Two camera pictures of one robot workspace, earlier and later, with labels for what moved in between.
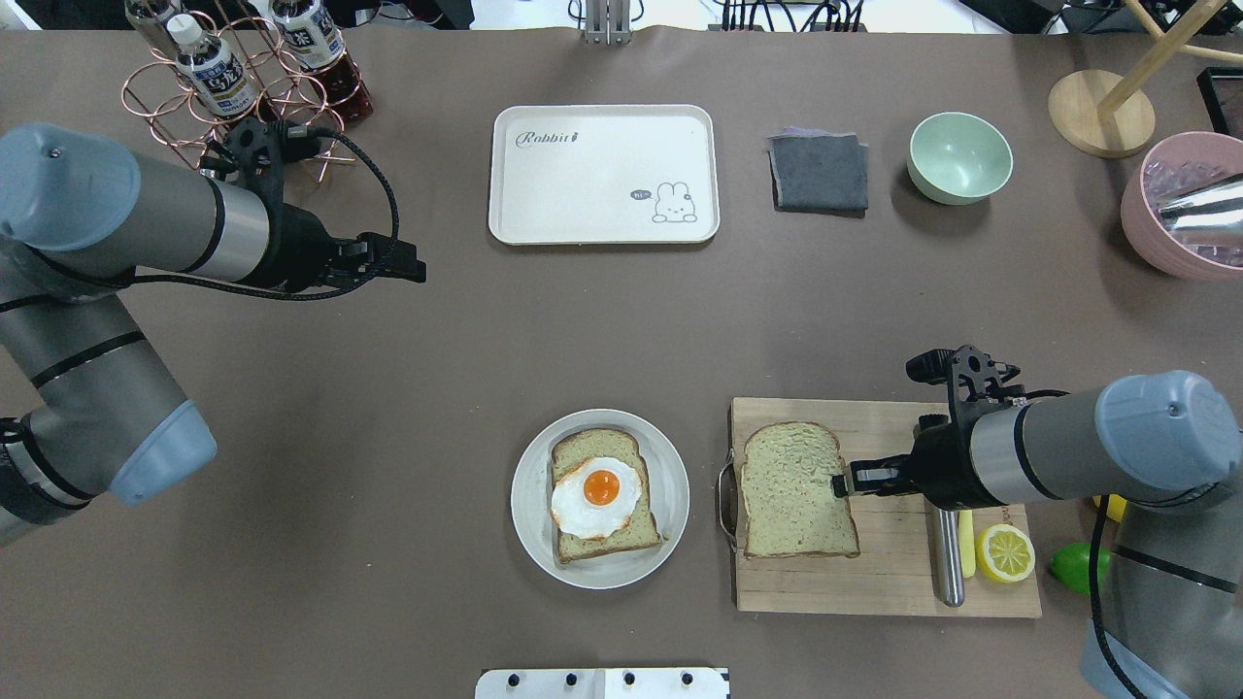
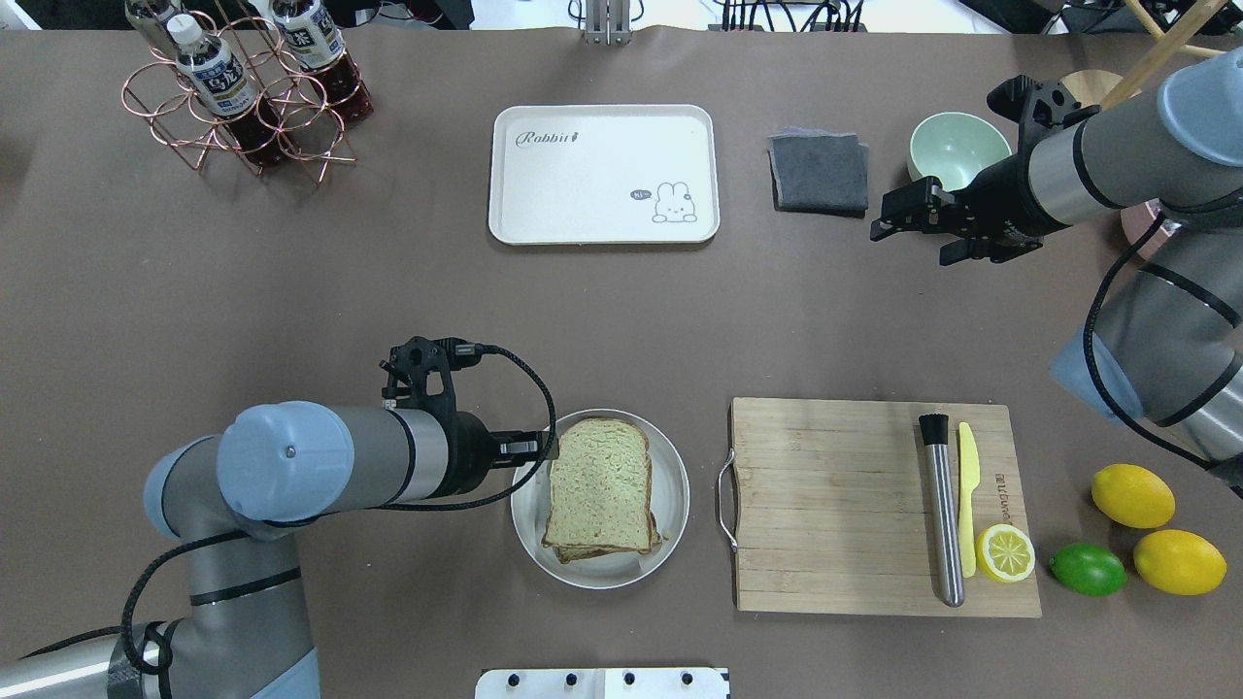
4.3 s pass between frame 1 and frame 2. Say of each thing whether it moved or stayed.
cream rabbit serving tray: stayed
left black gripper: moved
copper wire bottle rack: stayed
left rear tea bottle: stayed
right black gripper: moved
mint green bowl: stayed
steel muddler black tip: stayed
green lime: stayed
